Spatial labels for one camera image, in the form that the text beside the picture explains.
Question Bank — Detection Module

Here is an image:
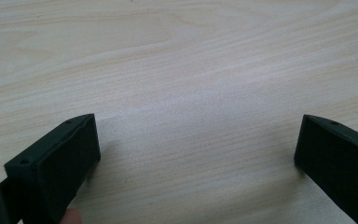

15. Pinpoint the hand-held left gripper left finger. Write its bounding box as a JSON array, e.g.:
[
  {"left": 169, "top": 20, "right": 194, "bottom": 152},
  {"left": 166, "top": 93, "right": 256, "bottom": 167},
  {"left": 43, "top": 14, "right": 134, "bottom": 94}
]
[{"left": 4, "top": 113, "right": 102, "bottom": 224}]

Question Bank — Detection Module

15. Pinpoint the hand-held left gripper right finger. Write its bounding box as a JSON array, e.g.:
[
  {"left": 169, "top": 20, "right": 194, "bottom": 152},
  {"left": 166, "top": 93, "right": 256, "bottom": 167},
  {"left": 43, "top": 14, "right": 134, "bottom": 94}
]
[{"left": 293, "top": 114, "right": 358, "bottom": 224}]

